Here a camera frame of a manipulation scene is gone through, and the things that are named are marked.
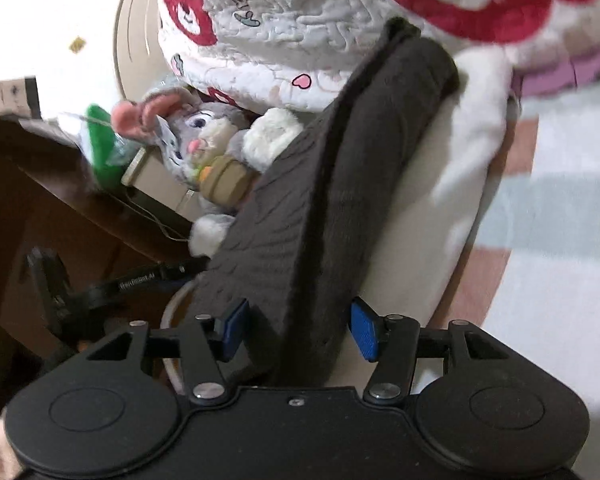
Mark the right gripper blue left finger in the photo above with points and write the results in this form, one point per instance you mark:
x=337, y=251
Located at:
x=222, y=334

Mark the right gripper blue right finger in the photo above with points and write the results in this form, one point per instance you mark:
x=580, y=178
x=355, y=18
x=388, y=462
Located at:
x=372, y=332

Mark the dark brown knit sweater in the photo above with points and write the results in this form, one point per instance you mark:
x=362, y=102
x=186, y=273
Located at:
x=301, y=244

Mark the white folded garment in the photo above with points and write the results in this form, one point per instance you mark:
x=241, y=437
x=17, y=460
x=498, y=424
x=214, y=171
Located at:
x=438, y=196

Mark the dark wooden dresser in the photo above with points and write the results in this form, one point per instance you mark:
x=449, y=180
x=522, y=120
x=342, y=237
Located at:
x=46, y=201

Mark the beige bedside cabinet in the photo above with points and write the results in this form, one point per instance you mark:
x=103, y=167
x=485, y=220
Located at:
x=152, y=186

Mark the green plastic bag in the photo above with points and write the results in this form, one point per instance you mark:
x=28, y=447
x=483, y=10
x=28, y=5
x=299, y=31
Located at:
x=106, y=153

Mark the grey bunny plush toy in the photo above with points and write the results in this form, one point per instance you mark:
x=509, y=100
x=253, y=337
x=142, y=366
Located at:
x=214, y=148

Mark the checkered dog print blanket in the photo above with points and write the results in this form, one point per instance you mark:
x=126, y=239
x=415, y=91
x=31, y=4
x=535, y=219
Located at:
x=530, y=271

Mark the round beige headboard panel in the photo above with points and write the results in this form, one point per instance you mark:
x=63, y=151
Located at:
x=138, y=59

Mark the white quilt with red bears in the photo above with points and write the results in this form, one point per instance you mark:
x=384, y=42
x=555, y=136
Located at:
x=299, y=53

